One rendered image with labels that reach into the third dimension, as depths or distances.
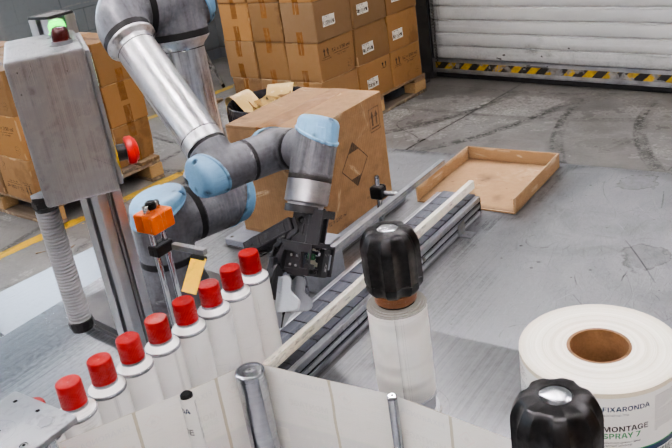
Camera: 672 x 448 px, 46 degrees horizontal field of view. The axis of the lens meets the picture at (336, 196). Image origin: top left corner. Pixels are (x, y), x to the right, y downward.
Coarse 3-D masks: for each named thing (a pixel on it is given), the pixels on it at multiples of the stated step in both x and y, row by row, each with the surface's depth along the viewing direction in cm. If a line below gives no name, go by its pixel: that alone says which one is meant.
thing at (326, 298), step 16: (448, 192) 189; (432, 208) 182; (416, 224) 176; (352, 272) 160; (336, 288) 154; (320, 304) 149; (352, 304) 148; (304, 320) 145; (336, 320) 143; (288, 336) 141; (320, 336) 139; (304, 352) 136; (288, 368) 132
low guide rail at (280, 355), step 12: (456, 192) 180; (468, 192) 183; (444, 204) 175; (432, 216) 170; (420, 228) 166; (360, 276) 150; (348, 288) 146; (360, 288) 148; (336, 300) 143; (348, 300) 145; (324, 312) 140; (336, 312) 142; (312, 324) 137; (300, 336) 134; (288, 348) 132; (276, 360) 129
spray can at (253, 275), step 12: (240, 252) 127; (252, 252) 127; (240, 264) 127; (252, 264) 126; (252, 276) 127; (264, 276) 128; (252, 288) 127; (264, 288) 128; (264, 300) 128; (264, 312) 129; (264, 324) 130; (276, 324) 131; (264, 336) 130; (276, 336) 132; (264, 348) 131; (276, 348) 132
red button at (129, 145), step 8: (128, 136) 104; (120, 144) 104; (128, 144) 103; (136, 144) 104; (120, 152) 104; (128, 152) 103; (136, 152) 104; (120, 160) 104; (128, 160) 106; (136, 160) 104
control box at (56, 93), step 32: (32, 64) 94; (64, 64) 95; (32, 96) 95; (64, 96) 97; (96, 96) 98; (32, 128) 96; (64, 128) 98; (96, 128) 99; (32, 160) 98; (64, 160) 99; (96, 160) 100; (64, 192) 100; (96, 192) 102
